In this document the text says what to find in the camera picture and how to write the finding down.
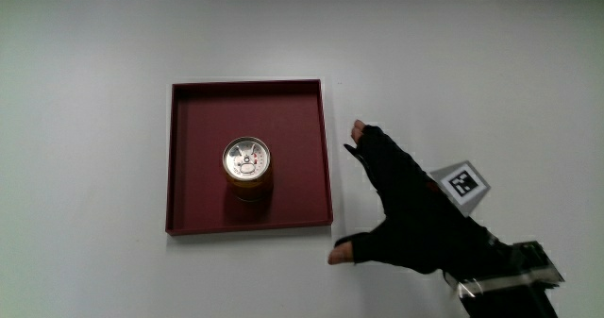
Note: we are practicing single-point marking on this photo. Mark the gold red bull can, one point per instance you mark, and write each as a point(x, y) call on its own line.
point(246, 164)

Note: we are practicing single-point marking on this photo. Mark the person's right hand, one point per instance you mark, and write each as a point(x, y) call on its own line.
point(415, 214)

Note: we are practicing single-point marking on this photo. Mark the dark red square plate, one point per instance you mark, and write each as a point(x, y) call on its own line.
point(288, 120)

